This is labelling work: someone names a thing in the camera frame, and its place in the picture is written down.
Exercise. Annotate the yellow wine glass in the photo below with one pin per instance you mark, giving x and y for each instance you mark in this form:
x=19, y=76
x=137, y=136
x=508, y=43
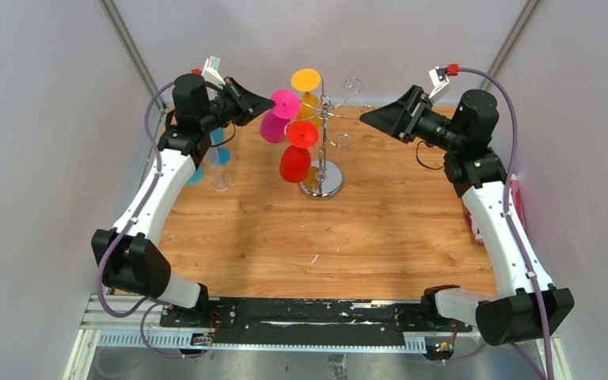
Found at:
x=306, y=81

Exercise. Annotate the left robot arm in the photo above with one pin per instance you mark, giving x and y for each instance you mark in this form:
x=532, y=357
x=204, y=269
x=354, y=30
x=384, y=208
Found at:
x=127, y=254

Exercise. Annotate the chrome wine glass rack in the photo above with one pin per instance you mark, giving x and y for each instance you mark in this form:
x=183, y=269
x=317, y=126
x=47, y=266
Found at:
x=326, y=179

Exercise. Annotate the blue wine glass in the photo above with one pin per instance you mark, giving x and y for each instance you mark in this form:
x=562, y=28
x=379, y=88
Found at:
x=196, y=177
x=218, y=155

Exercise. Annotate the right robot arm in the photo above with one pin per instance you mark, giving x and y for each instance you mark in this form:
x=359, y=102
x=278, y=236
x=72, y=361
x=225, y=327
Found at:
x=528, y=305

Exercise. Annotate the pink wine glass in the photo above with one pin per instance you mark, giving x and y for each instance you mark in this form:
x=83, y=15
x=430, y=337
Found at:
x=287, y=106

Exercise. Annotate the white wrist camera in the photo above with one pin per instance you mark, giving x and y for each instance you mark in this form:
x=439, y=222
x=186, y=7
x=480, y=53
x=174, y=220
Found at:
x=210, y=72
x=440, y=79

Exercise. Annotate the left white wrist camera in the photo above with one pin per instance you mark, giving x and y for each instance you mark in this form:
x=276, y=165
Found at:
x=210, y=72

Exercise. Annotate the blue wine glass front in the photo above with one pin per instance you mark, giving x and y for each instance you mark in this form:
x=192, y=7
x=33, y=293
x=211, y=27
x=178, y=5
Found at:
x=196, y=177

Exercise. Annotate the clear wine glass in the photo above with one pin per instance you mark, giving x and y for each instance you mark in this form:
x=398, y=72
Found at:
x=220, y=180

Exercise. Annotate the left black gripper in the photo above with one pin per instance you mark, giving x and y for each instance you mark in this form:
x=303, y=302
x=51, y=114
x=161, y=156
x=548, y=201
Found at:
x=248, y=105

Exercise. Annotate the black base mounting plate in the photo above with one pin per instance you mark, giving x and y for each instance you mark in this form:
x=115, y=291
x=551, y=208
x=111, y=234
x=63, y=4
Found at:
x=311, y=322

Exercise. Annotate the aluminium frame rail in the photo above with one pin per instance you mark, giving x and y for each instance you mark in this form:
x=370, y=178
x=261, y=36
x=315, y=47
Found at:
x=144, y=324

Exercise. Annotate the red wine glass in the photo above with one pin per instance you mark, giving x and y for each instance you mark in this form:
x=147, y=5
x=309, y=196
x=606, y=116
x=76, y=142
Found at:
x=295, y=161

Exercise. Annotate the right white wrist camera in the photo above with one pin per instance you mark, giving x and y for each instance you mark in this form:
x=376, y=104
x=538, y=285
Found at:
x=440, y=79

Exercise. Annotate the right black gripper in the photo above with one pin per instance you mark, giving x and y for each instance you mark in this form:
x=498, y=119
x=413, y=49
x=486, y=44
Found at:
x=398, y=118

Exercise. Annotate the pink camouflage cloth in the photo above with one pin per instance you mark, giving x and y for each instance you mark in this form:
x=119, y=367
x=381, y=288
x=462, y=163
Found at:
x=515, y=196

